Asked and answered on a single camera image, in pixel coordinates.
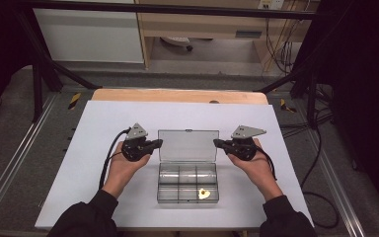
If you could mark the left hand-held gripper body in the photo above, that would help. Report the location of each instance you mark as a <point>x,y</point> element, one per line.
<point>135,148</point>

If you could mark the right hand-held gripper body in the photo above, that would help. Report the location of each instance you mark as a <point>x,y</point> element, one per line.
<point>243,146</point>

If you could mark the clear plastic compartment box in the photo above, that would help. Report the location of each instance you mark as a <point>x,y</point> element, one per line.
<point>188,174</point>

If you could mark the small gold jewellery piece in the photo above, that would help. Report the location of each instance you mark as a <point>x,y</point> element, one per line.
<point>204,194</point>

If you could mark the person's left hand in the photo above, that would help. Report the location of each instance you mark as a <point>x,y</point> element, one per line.
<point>123,173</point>

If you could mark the person's right hand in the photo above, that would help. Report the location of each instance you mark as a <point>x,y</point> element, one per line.
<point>260,173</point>

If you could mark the wooden table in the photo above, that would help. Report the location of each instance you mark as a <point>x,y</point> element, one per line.
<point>177,96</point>

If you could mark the yellow black tape marker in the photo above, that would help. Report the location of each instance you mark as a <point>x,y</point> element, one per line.
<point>74,101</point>
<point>287,106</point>

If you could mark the office chair base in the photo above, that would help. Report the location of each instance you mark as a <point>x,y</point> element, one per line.
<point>177,41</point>

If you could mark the light wooden desk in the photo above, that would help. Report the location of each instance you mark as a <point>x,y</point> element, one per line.
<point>204,26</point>

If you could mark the white cabinet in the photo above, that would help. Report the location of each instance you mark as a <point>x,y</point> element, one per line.
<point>89,36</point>

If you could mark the aluminium floor rail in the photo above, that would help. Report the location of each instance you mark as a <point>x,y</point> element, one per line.
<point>337,184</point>
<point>16,154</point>

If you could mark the black metal frame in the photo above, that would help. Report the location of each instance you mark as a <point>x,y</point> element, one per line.
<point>164,9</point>

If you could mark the white wall socket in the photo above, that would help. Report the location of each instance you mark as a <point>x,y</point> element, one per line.
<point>270,4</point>

